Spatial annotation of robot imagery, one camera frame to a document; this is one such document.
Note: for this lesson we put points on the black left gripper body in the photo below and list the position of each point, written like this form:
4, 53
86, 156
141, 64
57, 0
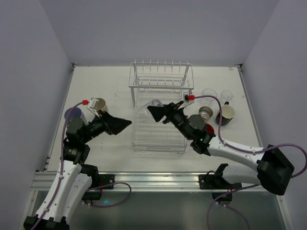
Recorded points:
107, 122

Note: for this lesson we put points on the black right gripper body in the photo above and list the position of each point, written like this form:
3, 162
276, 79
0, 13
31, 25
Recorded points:
169, 113

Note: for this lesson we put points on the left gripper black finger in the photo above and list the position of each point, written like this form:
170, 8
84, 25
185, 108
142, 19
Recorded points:
116, 125
108, 118

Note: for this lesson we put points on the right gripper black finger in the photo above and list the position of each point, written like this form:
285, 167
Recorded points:
173, 105
157, 112

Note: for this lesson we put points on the beige plastic cup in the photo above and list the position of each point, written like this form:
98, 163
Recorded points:
102, 105

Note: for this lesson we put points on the lavender plastic cup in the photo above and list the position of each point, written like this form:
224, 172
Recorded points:
76, 113

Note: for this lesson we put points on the cream and brown cup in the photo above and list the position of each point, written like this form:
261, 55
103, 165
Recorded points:
206, 113

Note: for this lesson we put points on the red ceramic mug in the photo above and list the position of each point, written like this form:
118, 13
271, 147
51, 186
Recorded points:
210, 129

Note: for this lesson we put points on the clear ribbed glass cup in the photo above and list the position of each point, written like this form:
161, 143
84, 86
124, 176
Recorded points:
208, 101

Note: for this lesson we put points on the black ceramic mug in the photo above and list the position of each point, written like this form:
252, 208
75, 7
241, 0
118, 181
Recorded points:
227, 114

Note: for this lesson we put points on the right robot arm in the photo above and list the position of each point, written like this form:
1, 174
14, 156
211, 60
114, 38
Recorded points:
266, 167

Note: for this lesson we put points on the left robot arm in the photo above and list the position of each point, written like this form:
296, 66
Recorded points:
73, 177

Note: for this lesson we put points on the clear small glass cup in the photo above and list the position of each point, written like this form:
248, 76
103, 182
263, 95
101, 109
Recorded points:
226, 95

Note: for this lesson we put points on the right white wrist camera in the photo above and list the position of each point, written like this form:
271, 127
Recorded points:
187, 100

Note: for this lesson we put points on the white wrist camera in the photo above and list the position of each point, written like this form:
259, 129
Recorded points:
187, 100
92, 106

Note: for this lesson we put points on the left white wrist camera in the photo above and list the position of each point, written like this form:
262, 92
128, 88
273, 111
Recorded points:
92, 106

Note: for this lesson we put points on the white wire dish rack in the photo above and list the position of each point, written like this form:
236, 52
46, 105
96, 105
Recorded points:
158, 83

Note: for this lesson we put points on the left black base bracket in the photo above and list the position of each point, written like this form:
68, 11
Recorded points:
94, 193

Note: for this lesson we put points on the black base bracket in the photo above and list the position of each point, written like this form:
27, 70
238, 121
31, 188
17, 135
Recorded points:
94, 193
210, 181

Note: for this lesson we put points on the right black base bracket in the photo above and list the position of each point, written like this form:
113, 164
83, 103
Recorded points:
210, 181

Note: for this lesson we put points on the aluminium mounting rail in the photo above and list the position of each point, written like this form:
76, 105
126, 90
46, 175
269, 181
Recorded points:
139, 181

